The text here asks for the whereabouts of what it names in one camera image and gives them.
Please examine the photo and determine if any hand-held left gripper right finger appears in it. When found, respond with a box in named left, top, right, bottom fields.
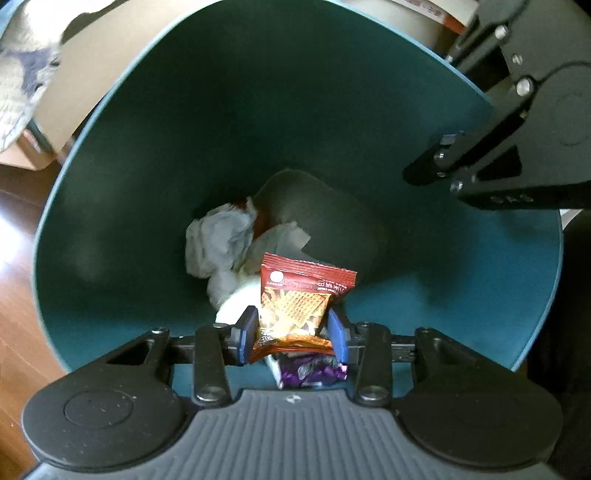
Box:
left=326, top=307, right=483, bottom=408

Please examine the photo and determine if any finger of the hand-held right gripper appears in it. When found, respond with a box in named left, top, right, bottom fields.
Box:
left=445, top=0, right=527, bottom=75
left=402, top=98, right=591, bottom=212

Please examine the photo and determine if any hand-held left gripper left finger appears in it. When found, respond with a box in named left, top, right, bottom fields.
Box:
left=104, top=305, right=260, bottom=408

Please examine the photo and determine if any silver purple snack wrapper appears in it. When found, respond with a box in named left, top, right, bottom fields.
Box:
left=265, top=351, right=349, bottom=391

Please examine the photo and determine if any red orange snack packet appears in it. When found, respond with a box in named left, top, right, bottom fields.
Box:
left=249, top=252, right=358, bottom=363

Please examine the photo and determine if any teal plastic bin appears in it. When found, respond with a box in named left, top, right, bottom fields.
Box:
left=31, top=0, right=565, bottom=402

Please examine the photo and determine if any white paper piece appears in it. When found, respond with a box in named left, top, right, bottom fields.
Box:
left=207, top=270, right=262, bottom=325

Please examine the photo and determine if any cardboard box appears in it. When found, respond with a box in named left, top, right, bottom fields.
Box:
left=342, top=0, right=481, bottom=52

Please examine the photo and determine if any crumpled white tissue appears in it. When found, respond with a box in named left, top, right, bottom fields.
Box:
left=245, top=220, right=312, bottom=278
left=185, top=198, right=259, bottom=278

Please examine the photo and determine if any dark cloth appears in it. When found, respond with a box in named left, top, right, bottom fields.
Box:
left=524, top=208, right=591, bottom=480

